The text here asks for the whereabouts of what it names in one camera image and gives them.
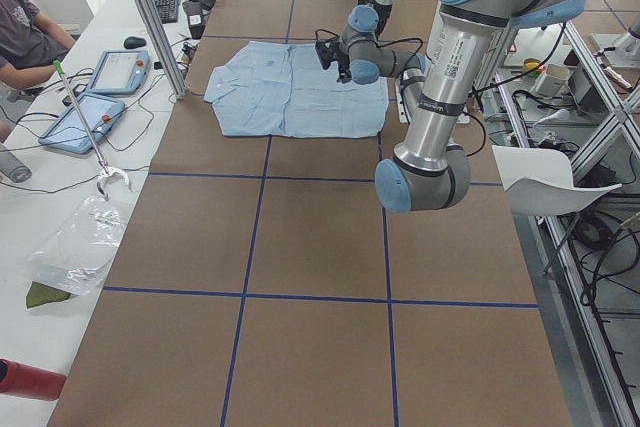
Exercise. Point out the black computer mouse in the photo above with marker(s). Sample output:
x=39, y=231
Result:
x=134, y=42

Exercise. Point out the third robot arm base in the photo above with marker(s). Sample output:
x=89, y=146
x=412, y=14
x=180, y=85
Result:
x=620, y=50

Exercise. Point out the grey water bottle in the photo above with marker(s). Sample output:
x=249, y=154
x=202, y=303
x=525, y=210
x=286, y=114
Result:
x=12, y=168

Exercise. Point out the reacher grabber stick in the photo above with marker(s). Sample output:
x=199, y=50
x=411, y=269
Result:
x=107, y=172

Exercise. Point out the red bottle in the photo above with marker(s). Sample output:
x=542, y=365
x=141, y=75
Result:
x=25, y=381

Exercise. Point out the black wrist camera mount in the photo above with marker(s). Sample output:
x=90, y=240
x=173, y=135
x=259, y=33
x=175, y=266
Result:
x=326, y=52

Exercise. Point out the light blue button shirt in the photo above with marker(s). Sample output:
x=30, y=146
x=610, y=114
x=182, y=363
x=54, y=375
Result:
x=281, y=90

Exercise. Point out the white plastic chair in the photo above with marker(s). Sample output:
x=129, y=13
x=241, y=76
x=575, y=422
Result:
x=539, y=182

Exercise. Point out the blue teach pendant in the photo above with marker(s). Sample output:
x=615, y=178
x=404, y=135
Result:
x=68, y=134
x=119, y=72

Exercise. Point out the green folded cloth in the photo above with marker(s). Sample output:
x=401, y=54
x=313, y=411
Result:
x=40, y=294

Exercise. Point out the near blue teach pendant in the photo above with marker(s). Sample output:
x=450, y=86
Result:
x=68, y=134

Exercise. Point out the aluminium frame post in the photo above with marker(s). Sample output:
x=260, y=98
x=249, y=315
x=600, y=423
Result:
x=161, y=44

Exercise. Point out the clear plastic bag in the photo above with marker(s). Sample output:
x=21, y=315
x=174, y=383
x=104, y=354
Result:
x=76, y=257

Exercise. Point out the seated person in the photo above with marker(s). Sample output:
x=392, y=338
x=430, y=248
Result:
x=30, y=43

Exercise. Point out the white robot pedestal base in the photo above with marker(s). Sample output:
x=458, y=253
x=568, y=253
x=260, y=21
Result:
x=442, y=83

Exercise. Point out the far blue teach pendant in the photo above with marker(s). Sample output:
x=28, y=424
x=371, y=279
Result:
x=119, y=72

